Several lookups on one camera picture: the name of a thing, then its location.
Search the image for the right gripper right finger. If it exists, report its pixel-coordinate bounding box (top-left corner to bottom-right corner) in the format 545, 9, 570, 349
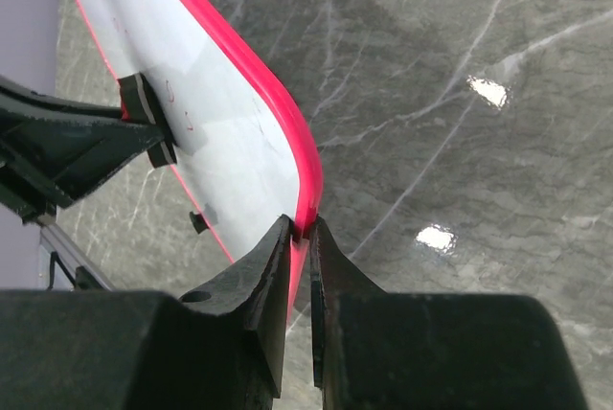
308, 216, 386, 389

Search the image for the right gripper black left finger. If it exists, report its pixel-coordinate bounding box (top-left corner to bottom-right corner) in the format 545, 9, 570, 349
180, 215, 292, 400

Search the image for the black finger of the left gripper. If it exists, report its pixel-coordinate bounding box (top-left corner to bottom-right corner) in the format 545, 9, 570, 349
1, 78, 164, 218

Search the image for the red framed whiteboard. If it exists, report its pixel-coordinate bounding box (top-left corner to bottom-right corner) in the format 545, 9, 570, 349
76, 0, 324, 298

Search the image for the right black board clip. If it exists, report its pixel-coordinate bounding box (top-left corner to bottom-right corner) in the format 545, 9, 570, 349
189, 211, 209, 235

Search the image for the aluminium front rail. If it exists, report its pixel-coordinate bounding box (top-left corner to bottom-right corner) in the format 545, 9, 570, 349
37, 224, 114, 291

